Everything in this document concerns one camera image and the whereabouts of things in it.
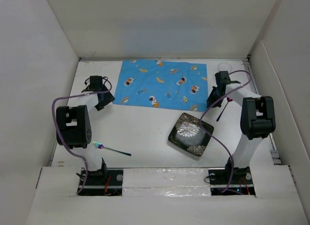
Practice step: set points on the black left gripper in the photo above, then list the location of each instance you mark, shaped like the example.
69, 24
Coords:
109, 99

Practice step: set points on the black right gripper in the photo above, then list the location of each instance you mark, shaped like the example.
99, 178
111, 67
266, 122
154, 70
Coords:
210, 99

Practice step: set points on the blue space-print cloth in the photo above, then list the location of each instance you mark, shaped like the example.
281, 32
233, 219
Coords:
162, 84

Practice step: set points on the black floral square plate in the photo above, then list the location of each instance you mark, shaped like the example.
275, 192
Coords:
188, 135

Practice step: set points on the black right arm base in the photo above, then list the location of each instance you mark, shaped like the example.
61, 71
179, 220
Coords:
230, 181

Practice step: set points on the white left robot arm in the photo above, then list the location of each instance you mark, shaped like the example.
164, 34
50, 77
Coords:
72, 123

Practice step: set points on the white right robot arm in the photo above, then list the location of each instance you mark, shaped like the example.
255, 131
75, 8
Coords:
257, 119

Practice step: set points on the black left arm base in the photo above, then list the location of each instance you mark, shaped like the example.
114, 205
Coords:
102, 182

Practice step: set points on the purple iridescent spoon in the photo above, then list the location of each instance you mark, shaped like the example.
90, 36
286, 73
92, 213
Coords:
220, 115

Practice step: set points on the clear plastic cup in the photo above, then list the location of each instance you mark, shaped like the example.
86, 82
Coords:
224, 66

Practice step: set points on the iridescent fork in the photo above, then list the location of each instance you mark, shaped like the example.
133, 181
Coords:
101, 146

